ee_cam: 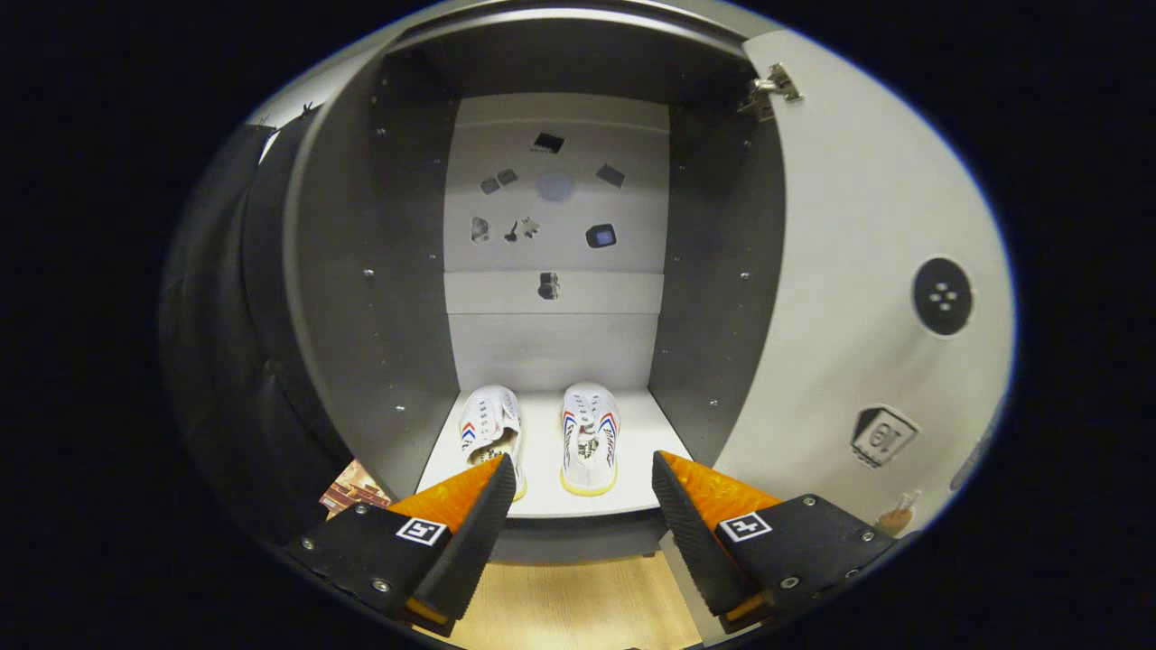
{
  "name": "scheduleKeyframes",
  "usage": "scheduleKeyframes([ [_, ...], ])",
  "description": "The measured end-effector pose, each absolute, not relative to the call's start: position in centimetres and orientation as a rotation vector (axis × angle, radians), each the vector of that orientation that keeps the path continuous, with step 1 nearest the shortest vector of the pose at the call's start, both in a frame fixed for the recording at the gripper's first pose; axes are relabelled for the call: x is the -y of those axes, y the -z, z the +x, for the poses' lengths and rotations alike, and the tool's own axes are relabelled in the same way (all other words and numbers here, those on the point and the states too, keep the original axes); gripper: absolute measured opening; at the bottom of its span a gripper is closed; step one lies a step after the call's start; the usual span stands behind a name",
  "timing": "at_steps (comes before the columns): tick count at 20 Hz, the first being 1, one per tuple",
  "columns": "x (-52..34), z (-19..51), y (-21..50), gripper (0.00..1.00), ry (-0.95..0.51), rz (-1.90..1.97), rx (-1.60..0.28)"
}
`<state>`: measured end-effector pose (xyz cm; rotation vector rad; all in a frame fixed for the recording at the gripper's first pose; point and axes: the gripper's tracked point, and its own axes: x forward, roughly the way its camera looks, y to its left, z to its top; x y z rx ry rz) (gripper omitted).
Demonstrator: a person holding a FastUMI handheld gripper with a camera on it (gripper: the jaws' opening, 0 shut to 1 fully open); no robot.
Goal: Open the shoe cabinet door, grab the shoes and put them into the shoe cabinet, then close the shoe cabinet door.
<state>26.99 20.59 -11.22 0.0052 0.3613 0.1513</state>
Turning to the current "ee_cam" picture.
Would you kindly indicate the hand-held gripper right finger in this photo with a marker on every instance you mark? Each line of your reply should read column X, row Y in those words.
column 691, row 533

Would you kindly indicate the black backdrop cloth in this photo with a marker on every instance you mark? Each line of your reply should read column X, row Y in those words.
column 208, row 316

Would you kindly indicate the white striped shoe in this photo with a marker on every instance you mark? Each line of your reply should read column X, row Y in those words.
column 488, row 420
column 589, row 424

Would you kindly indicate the metal door hinge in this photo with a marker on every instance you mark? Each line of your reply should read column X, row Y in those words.
column 769, row 90

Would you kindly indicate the dark grey shoe cabinet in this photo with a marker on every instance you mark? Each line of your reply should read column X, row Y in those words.
column 388, row 316

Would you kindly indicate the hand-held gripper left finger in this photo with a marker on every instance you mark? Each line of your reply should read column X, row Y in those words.
column 479, row 533

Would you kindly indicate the brown cover book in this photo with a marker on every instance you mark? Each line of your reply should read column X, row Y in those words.
column 352, row 492

